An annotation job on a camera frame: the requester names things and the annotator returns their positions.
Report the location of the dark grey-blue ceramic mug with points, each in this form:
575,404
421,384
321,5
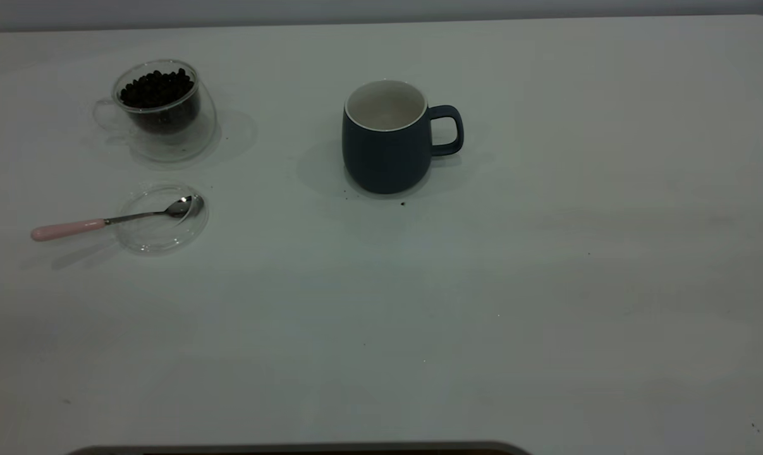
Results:
384,158

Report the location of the pile of coffee beans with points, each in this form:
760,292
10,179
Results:
157,91

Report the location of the small clear glass dish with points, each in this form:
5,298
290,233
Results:
157,237

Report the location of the clear double-wall glass cup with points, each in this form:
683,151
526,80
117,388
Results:
191,136

